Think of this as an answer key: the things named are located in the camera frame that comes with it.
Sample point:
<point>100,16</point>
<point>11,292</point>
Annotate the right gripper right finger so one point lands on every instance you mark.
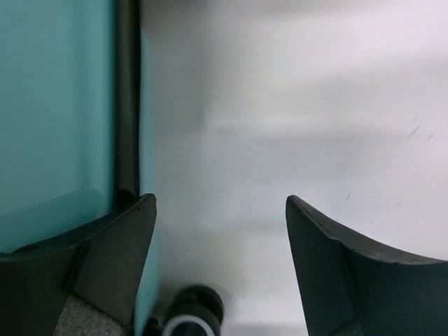
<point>351,284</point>

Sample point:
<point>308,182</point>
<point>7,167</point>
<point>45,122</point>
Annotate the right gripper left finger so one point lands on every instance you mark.
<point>82,282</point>

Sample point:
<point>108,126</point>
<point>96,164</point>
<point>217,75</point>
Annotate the pink hard-shell suitcase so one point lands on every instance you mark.
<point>71,105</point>

